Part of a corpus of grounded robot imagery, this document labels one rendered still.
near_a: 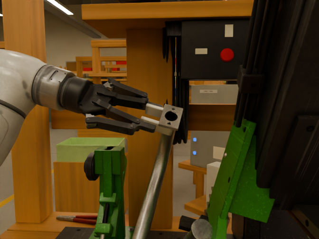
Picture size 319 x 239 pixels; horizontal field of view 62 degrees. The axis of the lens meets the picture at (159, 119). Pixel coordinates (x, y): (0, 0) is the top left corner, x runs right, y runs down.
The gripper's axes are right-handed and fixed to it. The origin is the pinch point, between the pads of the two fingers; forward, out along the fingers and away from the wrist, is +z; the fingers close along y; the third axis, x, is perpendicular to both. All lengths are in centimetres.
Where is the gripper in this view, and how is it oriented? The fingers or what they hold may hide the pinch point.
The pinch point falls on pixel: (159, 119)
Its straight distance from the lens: 56.1
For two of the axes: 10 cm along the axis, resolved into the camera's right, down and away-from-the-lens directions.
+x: -1.2, 5.8, 8.1
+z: 9.6, 2.9, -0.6
